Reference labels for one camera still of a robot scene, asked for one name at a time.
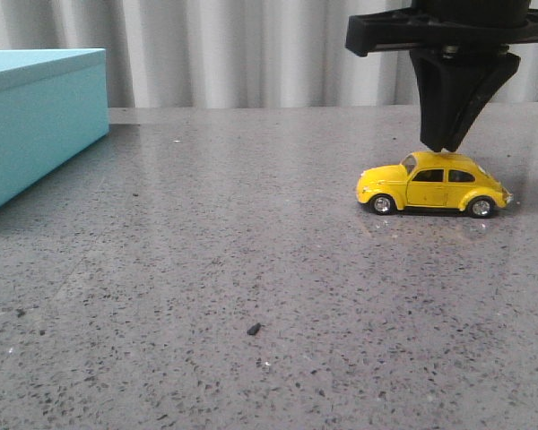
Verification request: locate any light blue box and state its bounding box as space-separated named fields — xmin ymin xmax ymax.
xmin=0 ymin=48 xmax=108 ymax=206

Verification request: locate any yellow toy beetle car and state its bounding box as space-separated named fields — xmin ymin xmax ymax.
xmin=355 ymin=151 xmax=513 ymax=219

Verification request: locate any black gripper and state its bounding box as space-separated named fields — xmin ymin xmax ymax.
xmin=345 ymin=1 xmax=538 ymax=152

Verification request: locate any grey pleated curtain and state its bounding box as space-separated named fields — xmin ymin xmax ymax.
xmin=0 ymin=0 xmax=538 ymax=110

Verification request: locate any small black debris piece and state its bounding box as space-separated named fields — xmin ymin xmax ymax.
xmin=247 ymin=322 xmax=262 ymax=336

